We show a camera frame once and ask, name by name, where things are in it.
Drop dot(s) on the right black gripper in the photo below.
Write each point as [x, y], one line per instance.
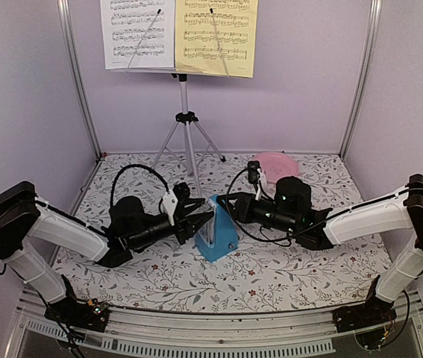
[244, 211]

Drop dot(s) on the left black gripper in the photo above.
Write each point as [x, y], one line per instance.
[186, 227]

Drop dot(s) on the blue metronome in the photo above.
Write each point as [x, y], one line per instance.
[218, 237]

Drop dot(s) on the white perforated music stand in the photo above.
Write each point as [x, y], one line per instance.
[185, 117]

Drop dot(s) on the yellow sheet music page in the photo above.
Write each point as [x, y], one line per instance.
[216, 37]

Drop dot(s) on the white sheet music page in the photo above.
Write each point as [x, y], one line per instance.
[138, 34]

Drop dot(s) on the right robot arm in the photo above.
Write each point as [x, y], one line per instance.
[291, 212]

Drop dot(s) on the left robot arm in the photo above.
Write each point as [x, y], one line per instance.
[25, 215]

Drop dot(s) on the pink plate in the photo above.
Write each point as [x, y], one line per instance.
[277, 165]

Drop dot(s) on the front aluminium rail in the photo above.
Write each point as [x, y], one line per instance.
[148, 333]

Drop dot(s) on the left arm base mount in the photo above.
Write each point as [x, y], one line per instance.
[89, 316]

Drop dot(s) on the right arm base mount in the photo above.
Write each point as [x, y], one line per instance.
[370, 313]

